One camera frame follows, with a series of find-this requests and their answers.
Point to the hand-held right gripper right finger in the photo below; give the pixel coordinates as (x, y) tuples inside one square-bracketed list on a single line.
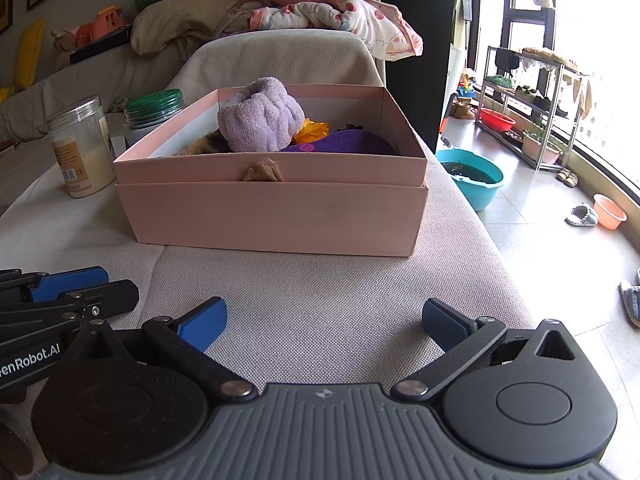
[(445, 321)]

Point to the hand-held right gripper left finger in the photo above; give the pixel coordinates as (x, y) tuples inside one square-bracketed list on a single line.
[(202, 325)]

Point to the beige plush toy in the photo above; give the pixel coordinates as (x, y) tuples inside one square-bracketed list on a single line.
[(62, 47)]

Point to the blue grey slipper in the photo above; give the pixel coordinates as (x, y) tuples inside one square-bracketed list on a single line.
[(631, 300)]

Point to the beige pillow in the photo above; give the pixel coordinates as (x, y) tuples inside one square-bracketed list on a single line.
[(170, 25)]

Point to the jar with green lid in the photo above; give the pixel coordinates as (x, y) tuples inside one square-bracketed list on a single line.
[(155, 102)]

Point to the pink plastic toy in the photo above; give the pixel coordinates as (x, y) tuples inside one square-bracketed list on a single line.
[(102, 22)]

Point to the small orange basin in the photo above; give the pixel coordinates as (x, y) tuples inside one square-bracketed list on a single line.
[(610, 215)]

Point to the yellow fabric flower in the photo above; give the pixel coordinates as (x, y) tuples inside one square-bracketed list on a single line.
[(312, 132)]

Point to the yellow pillow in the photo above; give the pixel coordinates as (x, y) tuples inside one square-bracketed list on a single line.
[(29, 55)]

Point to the teal plastic basin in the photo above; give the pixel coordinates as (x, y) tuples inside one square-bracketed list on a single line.
[(480, 192)]

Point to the purple fluffy headband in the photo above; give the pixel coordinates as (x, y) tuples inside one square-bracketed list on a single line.
[(255, 120)]

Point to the metal shelf rack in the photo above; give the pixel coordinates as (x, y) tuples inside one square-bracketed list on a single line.
[(547, 57)]

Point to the purple felt piece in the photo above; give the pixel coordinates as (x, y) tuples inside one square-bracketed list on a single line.
[(350, 142)]

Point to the red plastic basin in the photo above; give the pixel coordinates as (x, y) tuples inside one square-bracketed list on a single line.
[(497, 121)]

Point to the floral pink blanket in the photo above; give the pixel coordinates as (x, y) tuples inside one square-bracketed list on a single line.
[(350, 15)]

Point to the brown boots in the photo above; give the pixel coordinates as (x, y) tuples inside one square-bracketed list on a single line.
[(465, 110)]

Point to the dark flat box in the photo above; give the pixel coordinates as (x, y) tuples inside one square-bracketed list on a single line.
[(100, 46)]

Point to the pink cardboard box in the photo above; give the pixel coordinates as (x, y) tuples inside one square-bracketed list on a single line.
[(270, 210)]

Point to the beige slippers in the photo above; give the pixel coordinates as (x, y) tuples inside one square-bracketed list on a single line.
[(567, 177)]

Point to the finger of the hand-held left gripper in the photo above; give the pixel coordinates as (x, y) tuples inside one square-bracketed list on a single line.
[(70, 280), (110, 295)]

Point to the plant pot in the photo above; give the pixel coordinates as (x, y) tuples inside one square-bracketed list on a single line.
[(542, 152)]

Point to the grey covered sofa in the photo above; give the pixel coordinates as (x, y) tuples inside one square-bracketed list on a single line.
[(280, 60)]

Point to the clear jar with silver lid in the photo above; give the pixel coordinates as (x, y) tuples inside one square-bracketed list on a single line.
[(80, 160)]

